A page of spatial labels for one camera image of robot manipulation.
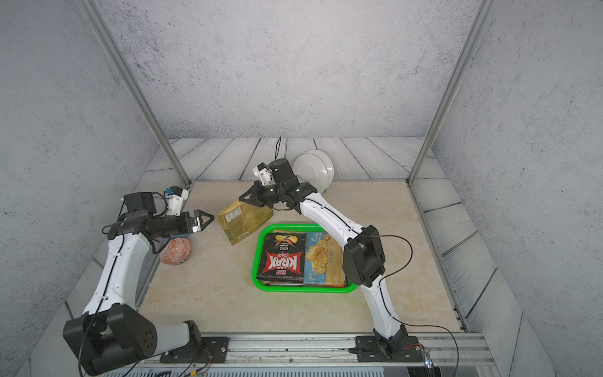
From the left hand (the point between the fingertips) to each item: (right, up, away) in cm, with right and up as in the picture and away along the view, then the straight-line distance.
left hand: (205, 217), depth 79 cm
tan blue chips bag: (+40, -15, +4) cm, 43 cm away
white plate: (+37, +20, +24) cm, 49 cm away
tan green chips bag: (+10, -1, +8) cm, 13 cm away
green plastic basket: (+31, -15, +4) cm, 34 cm away
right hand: (+12, +6, -2) cm, 13 cm away
